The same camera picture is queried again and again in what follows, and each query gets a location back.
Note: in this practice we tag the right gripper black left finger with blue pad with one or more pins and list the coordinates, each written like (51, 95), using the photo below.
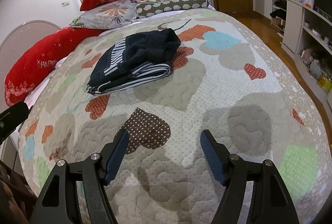
(58, 200)

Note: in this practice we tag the navy striped pants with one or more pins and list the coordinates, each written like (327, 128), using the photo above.
(134, 60)

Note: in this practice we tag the red pillow near headboard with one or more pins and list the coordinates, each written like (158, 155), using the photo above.
(40, 60)

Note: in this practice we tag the pink round headboard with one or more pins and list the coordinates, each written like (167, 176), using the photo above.
(17, 42)

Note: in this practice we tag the heart patterned quilt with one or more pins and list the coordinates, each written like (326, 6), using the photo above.
(225, 80)

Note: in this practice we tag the grey floral pillow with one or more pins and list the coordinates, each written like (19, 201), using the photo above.
(107, 16)

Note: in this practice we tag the white shelf unit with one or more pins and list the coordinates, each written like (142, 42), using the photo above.
(306, 37)

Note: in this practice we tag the olive polka dot bolster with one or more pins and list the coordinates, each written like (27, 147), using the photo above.
(148, 8)

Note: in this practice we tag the wall switch plate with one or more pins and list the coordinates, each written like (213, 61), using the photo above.
(65, 3)

